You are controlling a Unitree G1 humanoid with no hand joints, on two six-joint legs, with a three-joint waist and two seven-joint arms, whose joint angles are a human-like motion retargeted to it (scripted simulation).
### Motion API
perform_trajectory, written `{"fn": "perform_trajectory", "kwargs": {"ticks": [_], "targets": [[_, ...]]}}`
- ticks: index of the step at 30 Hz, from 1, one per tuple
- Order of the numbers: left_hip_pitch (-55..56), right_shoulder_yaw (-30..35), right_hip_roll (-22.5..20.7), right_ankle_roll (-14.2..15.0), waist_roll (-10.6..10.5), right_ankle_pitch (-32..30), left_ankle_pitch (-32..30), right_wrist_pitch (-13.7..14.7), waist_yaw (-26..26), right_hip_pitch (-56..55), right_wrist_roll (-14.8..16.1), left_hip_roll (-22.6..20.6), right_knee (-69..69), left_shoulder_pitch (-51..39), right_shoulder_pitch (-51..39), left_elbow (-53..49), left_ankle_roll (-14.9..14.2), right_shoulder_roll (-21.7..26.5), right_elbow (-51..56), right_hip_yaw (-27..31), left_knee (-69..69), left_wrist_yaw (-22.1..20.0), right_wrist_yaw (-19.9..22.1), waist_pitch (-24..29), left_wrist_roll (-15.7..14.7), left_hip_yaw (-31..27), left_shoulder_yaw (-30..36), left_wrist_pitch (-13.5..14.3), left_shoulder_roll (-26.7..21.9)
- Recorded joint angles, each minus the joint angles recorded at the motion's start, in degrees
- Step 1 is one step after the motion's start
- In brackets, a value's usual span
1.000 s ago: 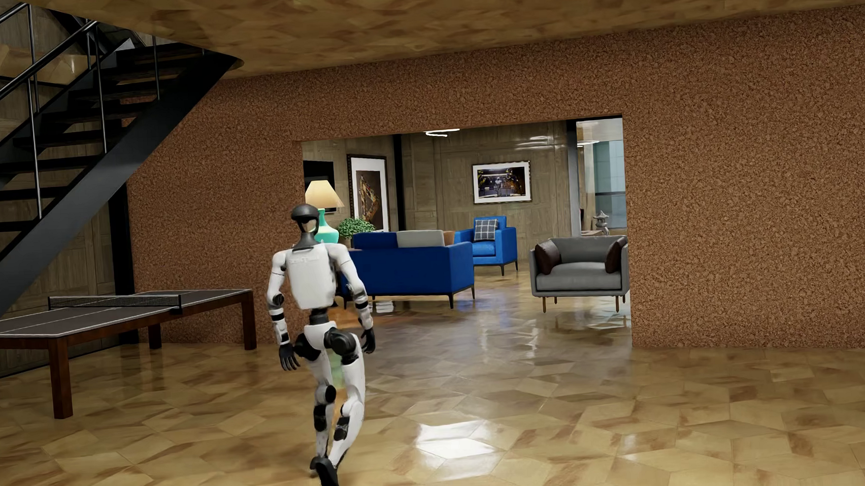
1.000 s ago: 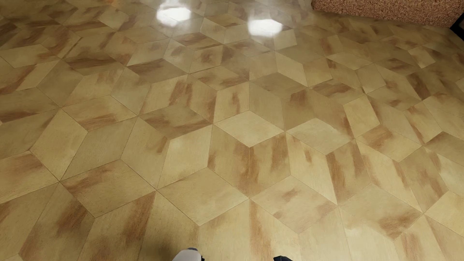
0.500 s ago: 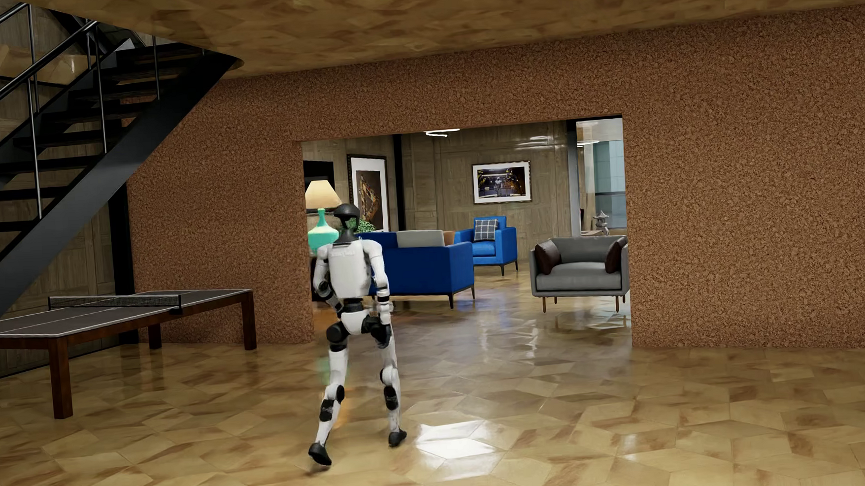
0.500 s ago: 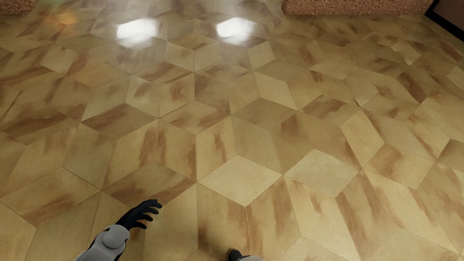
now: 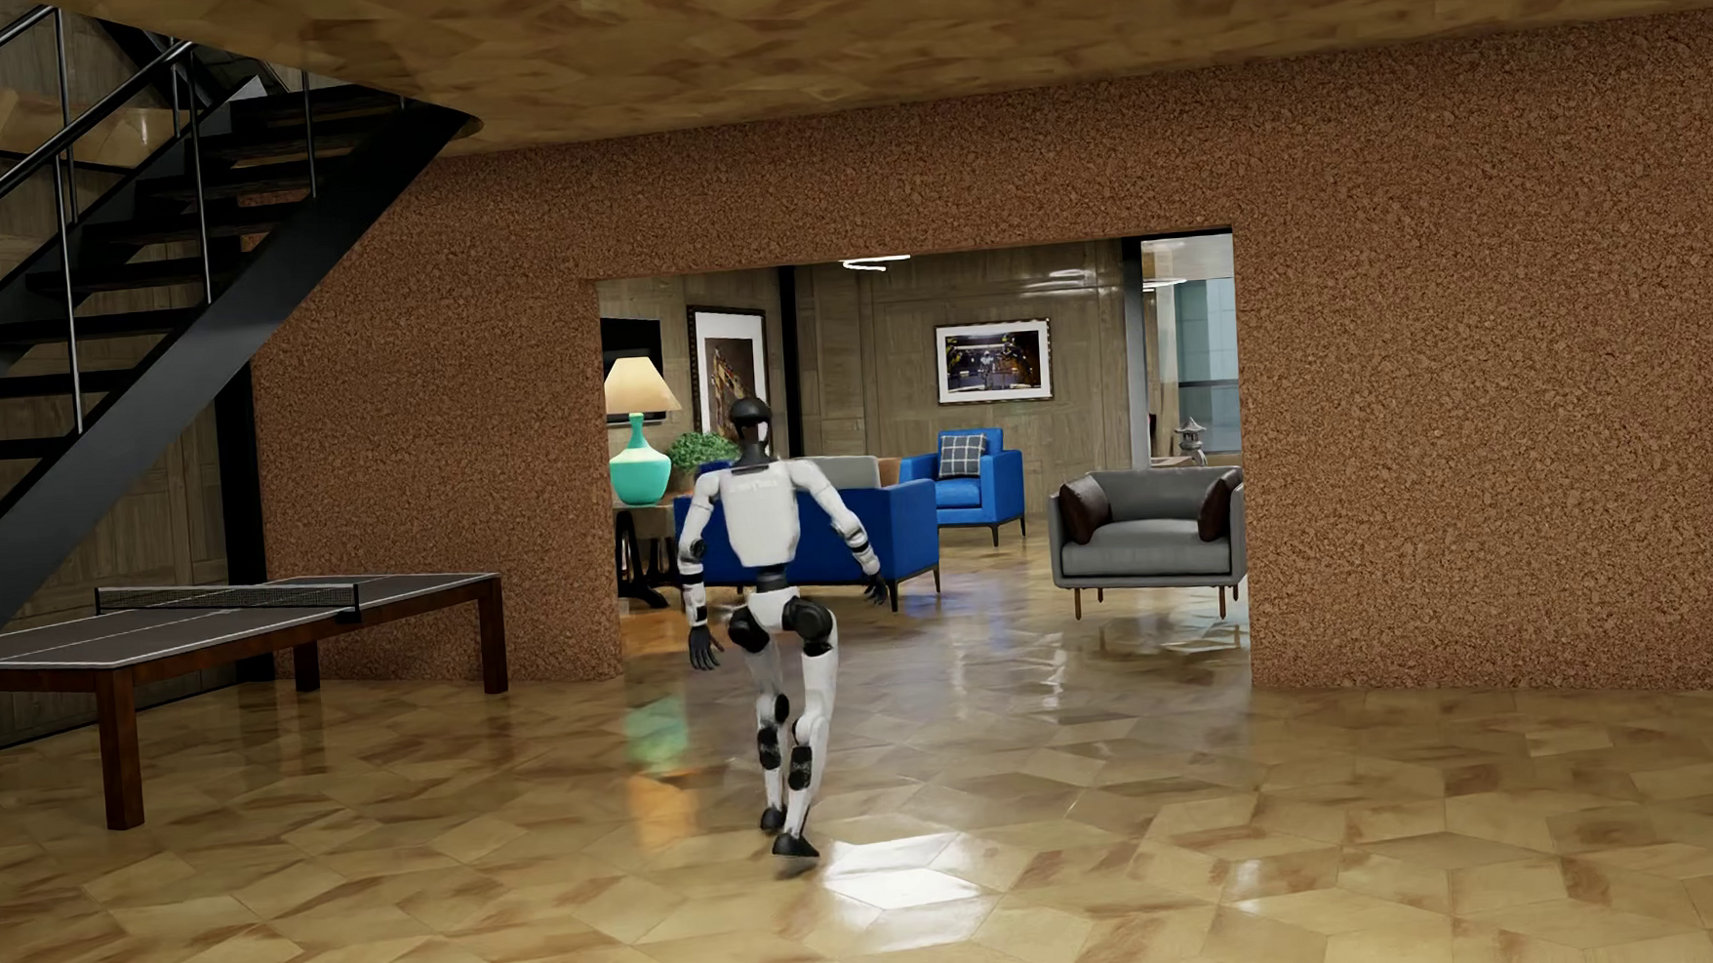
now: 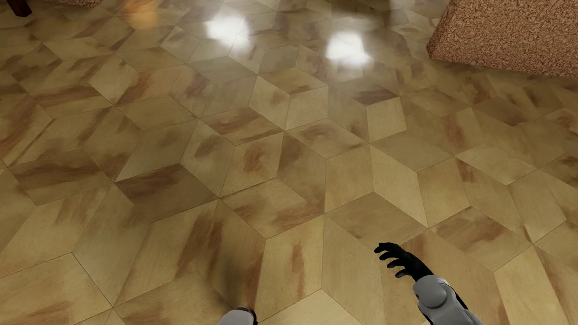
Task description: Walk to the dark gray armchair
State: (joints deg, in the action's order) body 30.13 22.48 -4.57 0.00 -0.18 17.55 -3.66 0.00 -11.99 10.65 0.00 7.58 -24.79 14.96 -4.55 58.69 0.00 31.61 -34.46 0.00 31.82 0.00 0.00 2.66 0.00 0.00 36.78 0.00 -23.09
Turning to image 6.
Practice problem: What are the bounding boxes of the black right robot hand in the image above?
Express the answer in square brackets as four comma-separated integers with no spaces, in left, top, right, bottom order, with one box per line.
[374,242,434,281]

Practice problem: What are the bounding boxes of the brown cork textured furniture block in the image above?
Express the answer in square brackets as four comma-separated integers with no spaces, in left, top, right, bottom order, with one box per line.
[426,0,578,80]

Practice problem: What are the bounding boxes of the tan textured furniture piece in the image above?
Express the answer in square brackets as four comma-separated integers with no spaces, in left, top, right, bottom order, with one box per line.
[47,0,105,8]

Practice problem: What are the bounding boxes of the dark brown furniture leg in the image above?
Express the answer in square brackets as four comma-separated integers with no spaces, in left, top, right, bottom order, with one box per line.
[7,0,32,17]

